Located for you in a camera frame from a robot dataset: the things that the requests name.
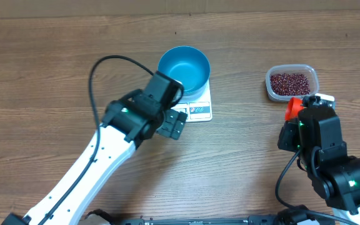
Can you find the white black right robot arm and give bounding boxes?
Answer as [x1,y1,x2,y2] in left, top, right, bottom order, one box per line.
[277,106,360,224]

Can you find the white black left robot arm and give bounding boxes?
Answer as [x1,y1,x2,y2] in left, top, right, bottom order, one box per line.
[3,71,187,224]

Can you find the red adzuki beans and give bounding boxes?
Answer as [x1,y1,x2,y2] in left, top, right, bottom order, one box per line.
[270,73,311,96]

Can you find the red measuring scoop blue handle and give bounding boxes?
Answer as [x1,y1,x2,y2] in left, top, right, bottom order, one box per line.
[285,97,304,121]

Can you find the white digital kitchen scale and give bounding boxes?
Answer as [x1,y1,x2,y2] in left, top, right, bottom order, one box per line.
[172,81,213,123]

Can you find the clear plastic food container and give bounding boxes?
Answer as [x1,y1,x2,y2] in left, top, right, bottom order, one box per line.
[265,64,320,102]

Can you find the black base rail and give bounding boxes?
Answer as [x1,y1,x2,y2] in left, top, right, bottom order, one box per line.
[84,204,336,225]

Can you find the teal plastic bowl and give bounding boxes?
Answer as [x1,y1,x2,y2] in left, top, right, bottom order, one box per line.
[157,46,211,96]

